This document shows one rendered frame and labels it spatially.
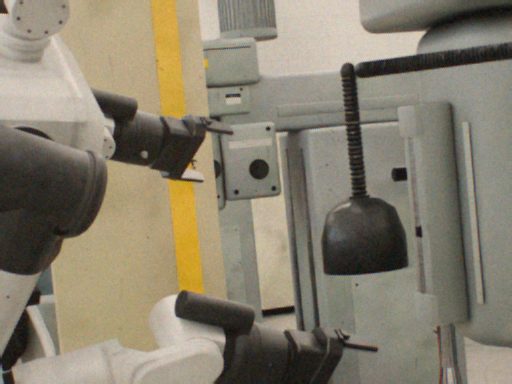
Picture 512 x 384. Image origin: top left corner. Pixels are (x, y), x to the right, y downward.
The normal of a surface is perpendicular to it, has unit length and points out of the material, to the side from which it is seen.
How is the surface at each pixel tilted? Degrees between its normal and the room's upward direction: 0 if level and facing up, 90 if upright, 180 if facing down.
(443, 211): 90
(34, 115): 76
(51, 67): 34
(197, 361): 117
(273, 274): 90
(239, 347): 64
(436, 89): 90
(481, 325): 104
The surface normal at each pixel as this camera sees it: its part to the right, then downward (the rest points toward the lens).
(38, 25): 0.41, 0.56
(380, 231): 0.39, -0.29
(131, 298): 0.33, 0.02
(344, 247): -0.43, 0.09
